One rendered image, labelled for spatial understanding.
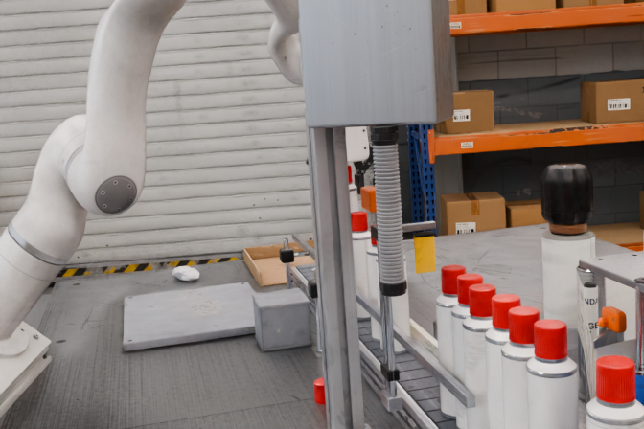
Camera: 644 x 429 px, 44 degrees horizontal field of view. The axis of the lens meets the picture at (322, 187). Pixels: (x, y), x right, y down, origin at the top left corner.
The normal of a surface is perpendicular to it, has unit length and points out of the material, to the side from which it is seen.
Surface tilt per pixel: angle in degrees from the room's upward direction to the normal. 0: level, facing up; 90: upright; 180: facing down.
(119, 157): 87
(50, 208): 49
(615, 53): 90
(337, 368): 90
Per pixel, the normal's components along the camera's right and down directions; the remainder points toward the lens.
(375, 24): -0.37, 0.16
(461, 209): -0.02, 0.14
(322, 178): 0.23, 0.13
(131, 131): 0.75, 0.08
